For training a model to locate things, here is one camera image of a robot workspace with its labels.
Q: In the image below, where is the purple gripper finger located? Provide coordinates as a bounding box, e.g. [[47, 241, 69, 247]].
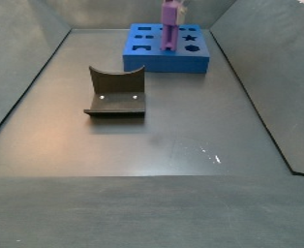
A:
[[160, 24, 179, 51]]

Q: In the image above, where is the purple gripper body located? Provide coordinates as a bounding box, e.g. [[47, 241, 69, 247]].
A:
[[161, 0, 188, 26]]

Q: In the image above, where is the blue foam shape-sorter block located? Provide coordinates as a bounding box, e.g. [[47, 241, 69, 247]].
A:
[[123, 23, 211, 74]]

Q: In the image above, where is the black curved plastic bracket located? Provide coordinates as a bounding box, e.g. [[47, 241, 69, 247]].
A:
[[84, 67, 147, 116]]

